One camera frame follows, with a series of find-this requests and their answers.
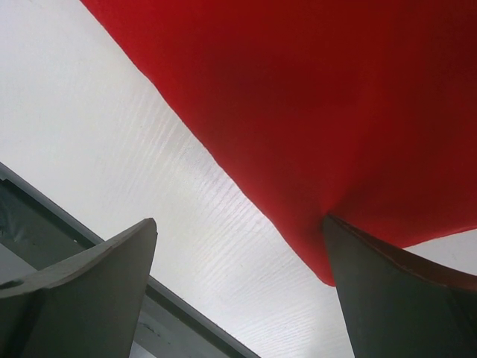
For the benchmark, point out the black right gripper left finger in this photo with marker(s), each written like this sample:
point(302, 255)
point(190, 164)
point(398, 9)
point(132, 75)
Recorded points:
point(87, 305)

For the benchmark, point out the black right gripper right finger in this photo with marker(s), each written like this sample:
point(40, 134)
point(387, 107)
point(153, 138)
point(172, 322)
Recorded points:
point(398, 304)

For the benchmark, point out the red t shirt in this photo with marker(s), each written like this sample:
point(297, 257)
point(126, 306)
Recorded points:
point(361, 109)

